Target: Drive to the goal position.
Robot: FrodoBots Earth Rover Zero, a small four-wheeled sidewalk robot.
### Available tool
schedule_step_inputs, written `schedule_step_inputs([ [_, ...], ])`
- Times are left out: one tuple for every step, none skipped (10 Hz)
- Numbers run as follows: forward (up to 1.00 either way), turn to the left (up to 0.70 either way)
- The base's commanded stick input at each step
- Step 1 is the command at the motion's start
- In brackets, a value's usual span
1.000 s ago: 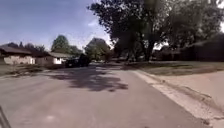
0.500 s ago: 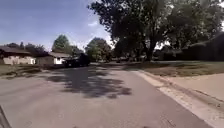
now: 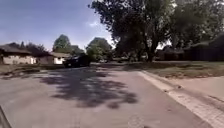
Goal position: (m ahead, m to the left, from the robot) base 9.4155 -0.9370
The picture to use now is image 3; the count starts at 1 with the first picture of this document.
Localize grass lawn with trees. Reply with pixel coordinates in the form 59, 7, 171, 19
123, 60, 224, 80

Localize broad green tree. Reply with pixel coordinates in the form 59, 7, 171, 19
85, 36, 114, 63

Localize dark vehicle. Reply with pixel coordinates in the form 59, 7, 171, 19
62, 54, 92, 69

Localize low white-walled house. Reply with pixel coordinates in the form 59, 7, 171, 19
35, 51, 72, 66

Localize grey asphalt road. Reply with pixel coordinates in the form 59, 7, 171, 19
0, 63, 214, 128

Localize large dark tree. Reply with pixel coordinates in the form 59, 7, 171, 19
88, 0, 174, 63

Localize large leafy tree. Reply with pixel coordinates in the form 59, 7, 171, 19
168, 0, 224, 49

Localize pale concrete gutter strip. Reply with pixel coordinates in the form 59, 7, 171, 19
137, 70, 224, 128

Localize pale concrete driveway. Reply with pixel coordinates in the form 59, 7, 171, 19
168, 75, 224, 104

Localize house with brown roof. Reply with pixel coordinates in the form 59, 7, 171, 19
0, 44, 38, 66

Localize tall round green tree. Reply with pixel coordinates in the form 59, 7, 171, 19
52, 34, 72, 54

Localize group of dark trees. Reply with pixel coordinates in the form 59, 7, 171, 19
5, 41, 48, 54

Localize grass lawn before houses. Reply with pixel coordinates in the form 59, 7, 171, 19
0, 63, 65, 80

